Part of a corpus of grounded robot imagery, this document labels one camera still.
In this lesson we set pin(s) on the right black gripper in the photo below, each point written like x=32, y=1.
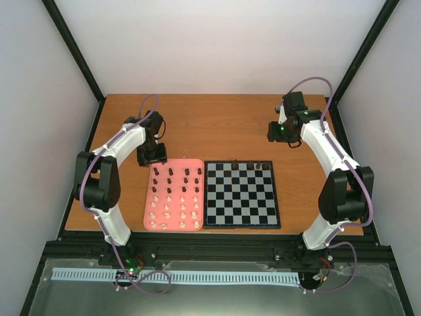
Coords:
x=272, y=135

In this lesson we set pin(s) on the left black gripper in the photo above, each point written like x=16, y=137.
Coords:
x=162, y=157

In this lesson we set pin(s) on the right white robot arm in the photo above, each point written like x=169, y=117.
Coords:
x=345, y=199

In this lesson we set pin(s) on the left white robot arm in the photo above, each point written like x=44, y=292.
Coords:
x=96, y=179

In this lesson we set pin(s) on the pink plastic tray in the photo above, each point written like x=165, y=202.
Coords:
x=173, y=223

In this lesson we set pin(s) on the black and white chessboard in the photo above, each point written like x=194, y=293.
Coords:
x=240, y=198

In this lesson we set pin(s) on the black aluminium base frame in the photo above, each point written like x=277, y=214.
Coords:
x=219, y=125

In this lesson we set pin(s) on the right black frame post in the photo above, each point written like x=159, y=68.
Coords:
x=374, y=32

